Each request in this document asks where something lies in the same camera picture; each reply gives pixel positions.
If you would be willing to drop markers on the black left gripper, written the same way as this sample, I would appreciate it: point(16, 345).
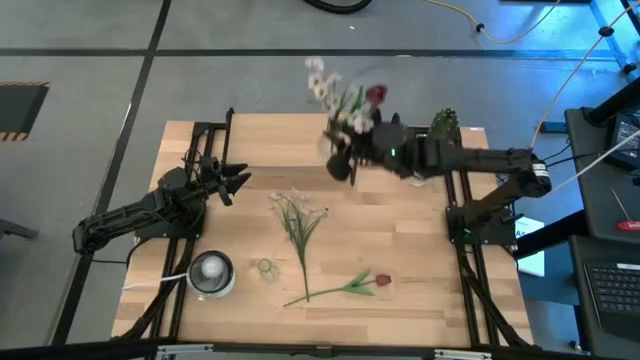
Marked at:
point(202, 175)

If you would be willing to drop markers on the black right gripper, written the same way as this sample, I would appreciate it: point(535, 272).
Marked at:
point(395, 147)

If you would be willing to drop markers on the red artificial tulip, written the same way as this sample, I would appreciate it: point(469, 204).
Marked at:
point(360, 285)
point(376, 94)

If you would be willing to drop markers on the white artificial flower sprig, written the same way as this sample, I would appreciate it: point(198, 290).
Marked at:
point(325, 90)
point(299, 220)

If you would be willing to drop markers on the twisted clear glass vase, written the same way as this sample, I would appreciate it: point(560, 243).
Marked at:
point(267, 269)

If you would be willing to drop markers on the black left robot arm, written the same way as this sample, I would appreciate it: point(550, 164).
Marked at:
point(125, 220)

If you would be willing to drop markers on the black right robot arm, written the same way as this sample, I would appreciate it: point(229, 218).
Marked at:
point(480, 160)

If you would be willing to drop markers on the green cactus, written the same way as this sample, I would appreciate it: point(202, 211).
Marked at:
point(444, 124)

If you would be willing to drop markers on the round white dome device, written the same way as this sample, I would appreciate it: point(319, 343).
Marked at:
point(210, 272)

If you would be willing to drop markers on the black table edge bar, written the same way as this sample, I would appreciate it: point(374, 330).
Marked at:
point(320, 351)

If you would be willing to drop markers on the dark floor power strip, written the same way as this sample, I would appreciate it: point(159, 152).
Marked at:
point(552, 127)

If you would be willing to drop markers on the white paper sheet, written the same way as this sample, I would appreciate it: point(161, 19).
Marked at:
point(532, 250)

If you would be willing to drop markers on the hazard-striped floor plate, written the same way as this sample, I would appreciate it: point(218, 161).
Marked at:
point(22, 110)

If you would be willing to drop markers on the grey chair base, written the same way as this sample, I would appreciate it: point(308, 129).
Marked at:
point(15, 229)

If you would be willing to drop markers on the black side desk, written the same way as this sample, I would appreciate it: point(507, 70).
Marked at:
point(590, 200)

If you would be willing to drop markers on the black keyboard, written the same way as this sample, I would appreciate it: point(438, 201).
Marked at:
point(615, 295)

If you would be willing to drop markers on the black aluminium frame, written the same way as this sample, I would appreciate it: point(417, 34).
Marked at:
point(212, 125)
point(467, 290)

